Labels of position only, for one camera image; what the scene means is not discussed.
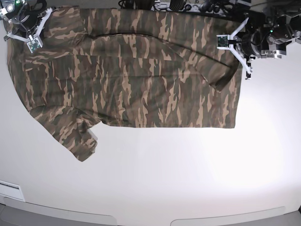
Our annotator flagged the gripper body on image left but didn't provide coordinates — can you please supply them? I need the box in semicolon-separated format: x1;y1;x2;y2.
0;2;53;41

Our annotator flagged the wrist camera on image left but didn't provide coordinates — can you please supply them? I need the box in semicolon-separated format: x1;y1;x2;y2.
26;37;43;53

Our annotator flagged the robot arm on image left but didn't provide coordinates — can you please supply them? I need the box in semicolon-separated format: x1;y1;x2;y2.
0;0;54;43

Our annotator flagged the white label plate on table edge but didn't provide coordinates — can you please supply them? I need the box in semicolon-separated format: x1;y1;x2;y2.
0;181;25;202

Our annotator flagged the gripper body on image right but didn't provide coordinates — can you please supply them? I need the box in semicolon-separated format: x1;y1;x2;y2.
229;17;252;80

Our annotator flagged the black cables and power strip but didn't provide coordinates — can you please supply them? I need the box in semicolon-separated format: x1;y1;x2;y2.
105;0;236;19

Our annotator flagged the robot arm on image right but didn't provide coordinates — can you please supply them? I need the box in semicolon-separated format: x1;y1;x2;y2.
229;8;301;80

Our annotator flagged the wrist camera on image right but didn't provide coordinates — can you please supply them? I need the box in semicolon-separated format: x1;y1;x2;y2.
216;35;230;50

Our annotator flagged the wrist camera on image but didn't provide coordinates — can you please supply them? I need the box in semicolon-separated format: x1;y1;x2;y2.
216;35;230;50
26;37;43;53

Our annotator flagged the camouflage T-shirt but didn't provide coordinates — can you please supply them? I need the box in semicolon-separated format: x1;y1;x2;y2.
7;7;242;161

